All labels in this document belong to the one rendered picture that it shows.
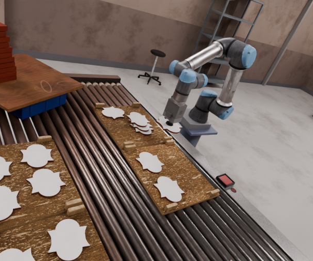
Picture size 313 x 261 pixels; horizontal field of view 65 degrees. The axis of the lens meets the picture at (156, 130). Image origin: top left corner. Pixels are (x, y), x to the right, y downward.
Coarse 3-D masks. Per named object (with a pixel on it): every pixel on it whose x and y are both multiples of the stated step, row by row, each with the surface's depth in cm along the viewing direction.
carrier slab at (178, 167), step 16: (160, 144) 141; (128, 160) 122; (160, 160) 129; (176, 160) 133; (144, 176) 115; (160, 176) 119; (176, 176) 122; (192, 176) 126; (192, 192) 116; (208, 192) 120; (160, 208) 102; (176, 208) 105
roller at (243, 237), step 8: (112, 88) 186; (120, 96) 179; (208, 200) 119; (216, 208) 116; (224, 216) 112; (232, 224) 110; (240, 232) 107; (248, 240) 105; (248, 248) 103; (256, 248) 102; (256, 256) 101; (264, 256) 100
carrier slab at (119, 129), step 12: (96, 108) 152; (120, 108) 161; (132, 108) 166; (108, 120) 145; (120, 120) 149; (120, 132) 139; (132, 132) 142; (156, 132) 150; (120, 144) 129; (144, 144) 136; (156, 144) 142
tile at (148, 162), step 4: (144, 152) 128; (140, 156) 125; (144, 156) 126; (148, 156) 127; (152, 156) 128; (156, 156) 129; (136, 160) 122; (140, 160) 122; (144, 160) 123; (148, 160) 124; (152, 160) 125; (156, 160) 126; (140, 164) 121; (144, 164) 121; (148, 164) 122; (152, 164) 123; (156, 164) 124; (160, 164) 124; (144, 168) 118; (148, 168) 119; (152, 168) 120; (156, 168) 121; (160, 168) 122; (152, 172) 118; (156, 172) 119
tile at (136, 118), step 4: (132, 112) 155; (136, 112) 157; (128, 116) 150; (132, 116) 151; (136, 116) 153; (140, 116) 155; (144, 116) 156; (132, 120) 147; (136, 120) 149; (140, 120) 150; (144, 120) 152; (136, 124) 146; (140, 124) 146; (144, 124) 148
